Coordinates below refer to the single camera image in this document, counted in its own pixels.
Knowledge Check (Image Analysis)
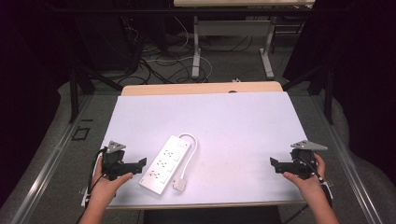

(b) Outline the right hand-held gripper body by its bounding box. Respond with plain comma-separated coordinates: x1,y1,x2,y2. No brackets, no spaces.
289,139,329,181

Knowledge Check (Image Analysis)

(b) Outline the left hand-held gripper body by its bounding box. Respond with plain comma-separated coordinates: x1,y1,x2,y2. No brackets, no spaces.
102,140,133,182

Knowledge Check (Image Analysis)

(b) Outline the white power strip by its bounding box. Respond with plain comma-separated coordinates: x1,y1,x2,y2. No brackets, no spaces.
138,133,191,196

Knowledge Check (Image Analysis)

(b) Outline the white plug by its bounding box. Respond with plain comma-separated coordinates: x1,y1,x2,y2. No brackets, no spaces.
172,176,189,192

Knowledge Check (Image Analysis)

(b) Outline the white power strip cable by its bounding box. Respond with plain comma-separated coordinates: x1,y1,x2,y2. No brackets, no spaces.
177,133,199,182

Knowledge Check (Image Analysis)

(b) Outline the person's right hand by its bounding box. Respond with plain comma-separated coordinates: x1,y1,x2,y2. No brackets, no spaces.
282,152,328,204

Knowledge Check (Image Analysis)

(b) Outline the person's left hand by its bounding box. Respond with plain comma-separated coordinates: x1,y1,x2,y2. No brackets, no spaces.
89,155,134,204

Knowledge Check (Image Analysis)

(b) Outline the white table cover board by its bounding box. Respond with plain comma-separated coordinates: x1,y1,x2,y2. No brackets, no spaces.
100,91,310,209

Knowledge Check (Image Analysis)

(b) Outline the black metal stand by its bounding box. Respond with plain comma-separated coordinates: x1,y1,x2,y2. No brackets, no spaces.
280,60,334,126
68,60,125,124

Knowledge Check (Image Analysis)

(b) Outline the wooden table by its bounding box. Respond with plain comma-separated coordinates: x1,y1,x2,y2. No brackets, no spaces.
120,80,284,97

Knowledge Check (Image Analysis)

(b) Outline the black curtain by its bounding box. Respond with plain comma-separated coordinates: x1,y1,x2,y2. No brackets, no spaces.
0,0,78,209
281,0,396,188

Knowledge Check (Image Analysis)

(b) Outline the dark equipment cabinet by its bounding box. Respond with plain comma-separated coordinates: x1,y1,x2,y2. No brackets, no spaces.
76,10,143,72

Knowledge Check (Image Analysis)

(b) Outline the white desk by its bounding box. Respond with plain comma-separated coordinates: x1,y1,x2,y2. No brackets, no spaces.
173,0,316,80

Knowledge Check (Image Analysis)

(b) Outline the black horizontal bar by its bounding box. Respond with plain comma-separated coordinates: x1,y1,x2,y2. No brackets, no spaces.
50,7,314,15

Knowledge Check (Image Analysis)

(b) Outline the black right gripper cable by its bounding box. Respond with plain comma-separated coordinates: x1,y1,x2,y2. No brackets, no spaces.
282,156,334,224

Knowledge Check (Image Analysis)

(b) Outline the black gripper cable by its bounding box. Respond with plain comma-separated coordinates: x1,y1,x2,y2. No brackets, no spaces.
282,156,334,224
75,147,108,224

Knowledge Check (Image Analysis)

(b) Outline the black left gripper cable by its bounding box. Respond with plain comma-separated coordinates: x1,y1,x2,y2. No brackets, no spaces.
75,147,108,224

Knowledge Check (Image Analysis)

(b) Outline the aluminium floor rail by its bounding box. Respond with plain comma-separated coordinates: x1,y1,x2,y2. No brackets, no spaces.
311,92,376,224
9,92,94,224

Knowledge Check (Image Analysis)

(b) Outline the bundle of black floor cables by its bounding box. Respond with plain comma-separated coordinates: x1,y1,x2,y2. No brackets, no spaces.
120,17,219,86

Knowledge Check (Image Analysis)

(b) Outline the white floor cable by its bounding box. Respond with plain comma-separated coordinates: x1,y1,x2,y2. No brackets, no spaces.
146,15,214,82

